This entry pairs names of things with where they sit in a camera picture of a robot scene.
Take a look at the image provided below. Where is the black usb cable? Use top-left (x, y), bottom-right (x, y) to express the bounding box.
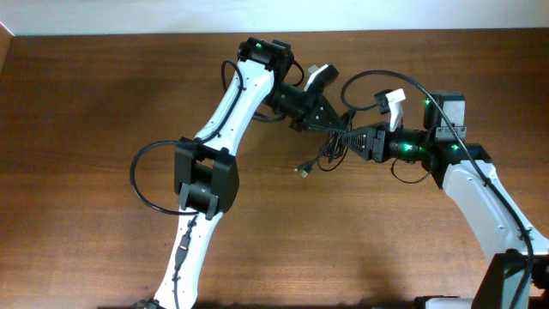
top-left (293, 109), bottom-right (357, 179)

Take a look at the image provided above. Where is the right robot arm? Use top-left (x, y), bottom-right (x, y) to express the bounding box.
top-left (339, 90), bottom-right (548, 308)

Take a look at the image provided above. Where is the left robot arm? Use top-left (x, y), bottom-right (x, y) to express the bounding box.
top-left (148, 37), bottom-right (338, 308)

